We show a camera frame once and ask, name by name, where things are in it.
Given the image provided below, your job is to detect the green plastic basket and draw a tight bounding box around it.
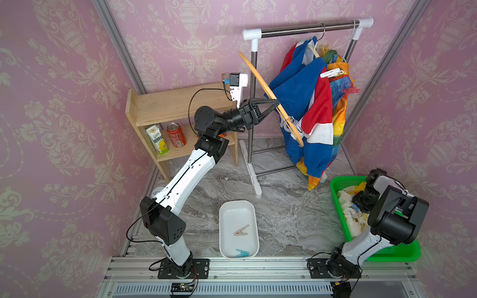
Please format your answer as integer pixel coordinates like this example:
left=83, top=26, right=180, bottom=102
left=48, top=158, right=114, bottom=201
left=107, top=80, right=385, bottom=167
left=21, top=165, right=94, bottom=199
left=330, top=176, right=421, bottom=266

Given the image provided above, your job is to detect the red soda can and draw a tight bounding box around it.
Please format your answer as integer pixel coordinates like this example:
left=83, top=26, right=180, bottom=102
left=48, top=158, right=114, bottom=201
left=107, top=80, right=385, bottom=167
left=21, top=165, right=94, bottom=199
left=166, top=122, right=186, bottom=148

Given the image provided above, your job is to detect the metal clothes rack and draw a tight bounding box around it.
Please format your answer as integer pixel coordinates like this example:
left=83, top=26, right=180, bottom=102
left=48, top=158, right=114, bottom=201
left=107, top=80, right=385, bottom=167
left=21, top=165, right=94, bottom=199
left=239, top=17, right=374, bottom=199

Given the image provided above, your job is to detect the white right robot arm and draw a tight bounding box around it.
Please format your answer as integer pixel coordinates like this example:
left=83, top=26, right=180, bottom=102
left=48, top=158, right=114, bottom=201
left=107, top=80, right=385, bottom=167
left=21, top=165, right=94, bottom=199
left=327, top=168, right=429, bottom=279

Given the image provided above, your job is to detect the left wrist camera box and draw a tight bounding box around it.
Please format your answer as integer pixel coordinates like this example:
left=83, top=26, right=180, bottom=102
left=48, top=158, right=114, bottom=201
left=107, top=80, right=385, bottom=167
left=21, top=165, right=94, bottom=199
left=222, top=73, right=248, bottom=108

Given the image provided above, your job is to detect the green white juice carton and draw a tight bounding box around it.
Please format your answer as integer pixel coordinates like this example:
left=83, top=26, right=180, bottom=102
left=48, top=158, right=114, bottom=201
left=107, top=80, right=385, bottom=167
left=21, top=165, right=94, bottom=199
left=145, top=124, right=169, bottom=155

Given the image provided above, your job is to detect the small circuit board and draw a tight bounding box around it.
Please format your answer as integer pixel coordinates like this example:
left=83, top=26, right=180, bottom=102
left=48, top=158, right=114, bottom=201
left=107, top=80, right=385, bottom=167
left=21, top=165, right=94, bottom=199
left=171, top=283, right=196, bottom=294

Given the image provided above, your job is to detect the rainbow striped jacket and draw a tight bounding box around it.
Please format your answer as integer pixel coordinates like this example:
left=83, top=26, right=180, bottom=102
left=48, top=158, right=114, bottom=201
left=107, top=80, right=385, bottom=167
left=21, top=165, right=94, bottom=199
left=296, top=44, right=354, bottom=191

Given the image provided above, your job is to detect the blue red white jacket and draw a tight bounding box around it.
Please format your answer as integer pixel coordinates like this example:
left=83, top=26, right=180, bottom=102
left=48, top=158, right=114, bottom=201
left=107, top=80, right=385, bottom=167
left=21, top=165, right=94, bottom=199
left=269, top=37, right=334, bottom=179

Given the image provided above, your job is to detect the yellow dinosaur print jacket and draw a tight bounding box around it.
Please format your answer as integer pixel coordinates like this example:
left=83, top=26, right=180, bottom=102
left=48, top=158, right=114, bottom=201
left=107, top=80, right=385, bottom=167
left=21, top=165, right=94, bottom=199
left=337, top=182, right=369, bottom=238

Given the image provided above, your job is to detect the pink clothespin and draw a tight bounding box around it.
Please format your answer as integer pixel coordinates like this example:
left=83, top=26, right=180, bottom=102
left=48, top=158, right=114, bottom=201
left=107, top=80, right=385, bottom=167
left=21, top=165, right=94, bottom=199
left=234, top=225, right=250, bottom=236

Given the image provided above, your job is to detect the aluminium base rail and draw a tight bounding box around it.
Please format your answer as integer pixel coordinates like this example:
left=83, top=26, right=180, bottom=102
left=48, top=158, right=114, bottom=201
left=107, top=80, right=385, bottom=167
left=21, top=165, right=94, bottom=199
left=98, top=257, right=425, bottom=298

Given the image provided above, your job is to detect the red clothespin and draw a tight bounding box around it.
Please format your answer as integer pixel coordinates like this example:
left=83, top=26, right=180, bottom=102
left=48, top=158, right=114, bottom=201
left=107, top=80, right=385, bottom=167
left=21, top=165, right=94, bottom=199
left=342, top=87, right=361, bottom=94

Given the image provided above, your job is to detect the blue clothespin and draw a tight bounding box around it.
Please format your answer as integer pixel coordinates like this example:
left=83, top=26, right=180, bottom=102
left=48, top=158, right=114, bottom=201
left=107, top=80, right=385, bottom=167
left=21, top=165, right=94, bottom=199
left=235, top=249, right=250, bottom=258

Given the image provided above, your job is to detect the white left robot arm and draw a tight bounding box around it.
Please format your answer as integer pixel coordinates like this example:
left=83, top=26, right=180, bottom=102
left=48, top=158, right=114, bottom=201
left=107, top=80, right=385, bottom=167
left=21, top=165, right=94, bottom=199
left=140, top=99, right=279, bottom=274

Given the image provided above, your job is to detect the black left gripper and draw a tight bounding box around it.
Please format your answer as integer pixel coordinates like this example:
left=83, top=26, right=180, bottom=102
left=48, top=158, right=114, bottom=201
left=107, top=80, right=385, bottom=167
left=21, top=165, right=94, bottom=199
left=214, top=101, right=277, bottom=139

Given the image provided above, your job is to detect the wooden clothes hanger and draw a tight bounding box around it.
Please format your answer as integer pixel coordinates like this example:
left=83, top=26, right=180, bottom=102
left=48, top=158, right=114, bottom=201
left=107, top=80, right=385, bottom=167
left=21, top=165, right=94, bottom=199
left=238, top=52, right=304, bottom=148

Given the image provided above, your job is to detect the white clothespin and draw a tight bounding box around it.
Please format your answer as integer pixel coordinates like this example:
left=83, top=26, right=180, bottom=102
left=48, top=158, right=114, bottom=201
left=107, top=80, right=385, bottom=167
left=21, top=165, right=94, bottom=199
left=320, top=68, right=345, bottom=78

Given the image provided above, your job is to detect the white plastic tray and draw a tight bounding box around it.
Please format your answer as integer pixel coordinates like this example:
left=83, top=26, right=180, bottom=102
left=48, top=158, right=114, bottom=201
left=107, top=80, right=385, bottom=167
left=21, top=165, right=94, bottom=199
left=219, top=200, right=260, bottom=260

